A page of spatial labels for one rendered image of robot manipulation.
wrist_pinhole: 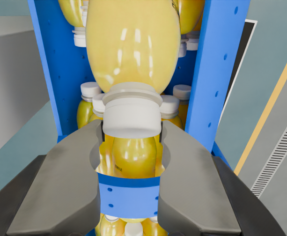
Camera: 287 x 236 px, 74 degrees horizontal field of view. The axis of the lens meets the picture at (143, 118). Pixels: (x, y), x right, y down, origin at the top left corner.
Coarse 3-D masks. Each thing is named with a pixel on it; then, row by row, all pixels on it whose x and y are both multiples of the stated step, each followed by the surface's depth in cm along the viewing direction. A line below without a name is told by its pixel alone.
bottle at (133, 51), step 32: (96, 0) 12; (128, 0) 11; (160, 0) 12; (96, 32) 12; (128, 32) 11; (160, 32) 12; (96, 64) 12; (128, 64) 11; (160, 64) 12; (128, 96) 12; (160, 96) 12
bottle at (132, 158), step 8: (120, 144) 27; (128, 144) 27; (136, 144) 27; (144, 144) 27; (152, 144) 28; (112, 152) 29; (120, 152) 27; (128, 152) 27; (136, 152) 27; (144, 152) 27; (152, 152) 28; (112, 160) 30; (120, 160) 28; (128, 160) 27; (136, 160) 27; (144, 160) 27; (152, 160) 29; (120, 168) 28; (128, 168) 28; (136, 168) 28; (144, 168) 28; (152, 168) 29; (120, 176) 29; (128, 176) 28; (136, 176) 28; (144, 176) 29; (152, 176) 30
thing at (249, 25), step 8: (248, 24) 114; (256, 24) 115; (248, 32) 116; (240, 40) 118; (248, 40) 119; (240, 48) 121; (240, 56) 123; (240, 64) 126; (232, 72) 128; (232, 80) 131; (224, 104) 140
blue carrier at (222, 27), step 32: (32, 0) 24; (224, 0) 16; (64, 32) 33; (224, 32) 18; (64, 64) 34; (192, 64) 38; (224, 64) 21; (64, 96) 35; (192, 96) 20; (224, 96) 25; (64, 128) 35; (192, 128) 22; (128, 192) 25
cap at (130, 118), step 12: (108, 108) 12; (120, 108) 11; (132, 108) 11; (144, 108) 11; (156, 108) 12; (108, 120) 11; (120, 120) 11; (132, 120) 11; (144, 120) 11; (156, 120) 12; (108, 132) 12; (120, 132) 12; (132, 132) 12; (144, 132) 12; (156, 132) 12
